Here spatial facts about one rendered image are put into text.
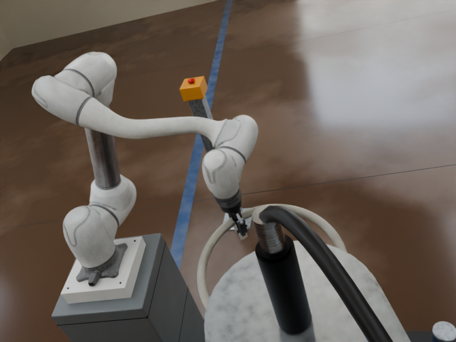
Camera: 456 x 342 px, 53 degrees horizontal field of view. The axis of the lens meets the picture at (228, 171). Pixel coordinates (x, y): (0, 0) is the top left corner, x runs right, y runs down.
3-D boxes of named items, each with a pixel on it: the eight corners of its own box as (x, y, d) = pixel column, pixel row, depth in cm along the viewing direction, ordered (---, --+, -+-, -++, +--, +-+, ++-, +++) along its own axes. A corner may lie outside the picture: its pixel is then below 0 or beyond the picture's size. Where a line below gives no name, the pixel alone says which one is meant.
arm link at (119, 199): (87, 226, 198) (112, 193, 214) (121, 237, 194) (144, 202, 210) (47, 65, 147) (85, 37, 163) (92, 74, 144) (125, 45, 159)
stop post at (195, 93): (253, 208, 322) (212, 70, 257) (250, 229, 307) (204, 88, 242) (226, 210, 328) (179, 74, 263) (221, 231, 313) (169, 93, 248)
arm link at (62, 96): (77, 104, 136) (100, 82, 146) (22, 78, 137) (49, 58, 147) (74, 136, 145) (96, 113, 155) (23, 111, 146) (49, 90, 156)
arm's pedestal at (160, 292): (113, 418, 229) (33, 328, 182) (136, 328, 268) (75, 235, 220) (210, 414, 219) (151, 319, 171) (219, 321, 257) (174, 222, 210)
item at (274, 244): (316, 329, 52) (291, 222, 42) (282, 339, 52) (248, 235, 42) (306, 300, 55) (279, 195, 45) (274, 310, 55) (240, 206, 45)
